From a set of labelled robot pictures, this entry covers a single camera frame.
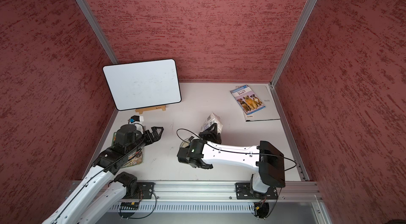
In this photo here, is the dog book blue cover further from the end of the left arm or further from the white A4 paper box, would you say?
the end of the left arm

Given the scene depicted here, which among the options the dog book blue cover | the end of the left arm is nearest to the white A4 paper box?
the dog book blue cover

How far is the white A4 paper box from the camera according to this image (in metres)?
Answer: 1.02

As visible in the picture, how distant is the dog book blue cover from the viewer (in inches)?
41.4

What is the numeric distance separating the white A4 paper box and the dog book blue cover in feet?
0.05
